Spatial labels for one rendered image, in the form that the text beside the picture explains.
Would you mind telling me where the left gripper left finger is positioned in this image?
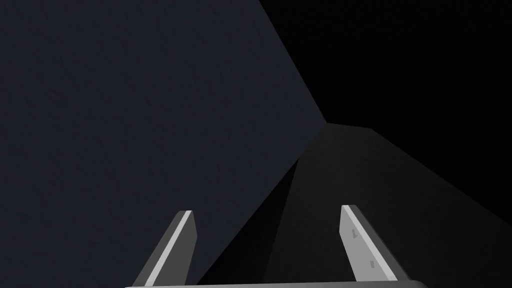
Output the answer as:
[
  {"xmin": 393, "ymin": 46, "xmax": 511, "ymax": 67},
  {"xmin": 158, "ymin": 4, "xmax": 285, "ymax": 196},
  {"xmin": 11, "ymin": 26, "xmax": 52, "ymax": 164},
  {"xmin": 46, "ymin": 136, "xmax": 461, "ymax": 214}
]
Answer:
[{"xmin": 131, "ymin": 209, "xmax": 198, "ymax": 287}]

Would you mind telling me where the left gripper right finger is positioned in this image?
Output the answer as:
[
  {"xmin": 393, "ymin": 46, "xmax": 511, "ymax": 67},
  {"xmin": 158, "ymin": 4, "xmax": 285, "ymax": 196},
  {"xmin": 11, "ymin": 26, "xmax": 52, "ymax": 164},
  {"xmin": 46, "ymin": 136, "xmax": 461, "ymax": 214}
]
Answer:
[{"xmin": 338, "ymin": 204, "xmax": 411, "ymax": 283}]

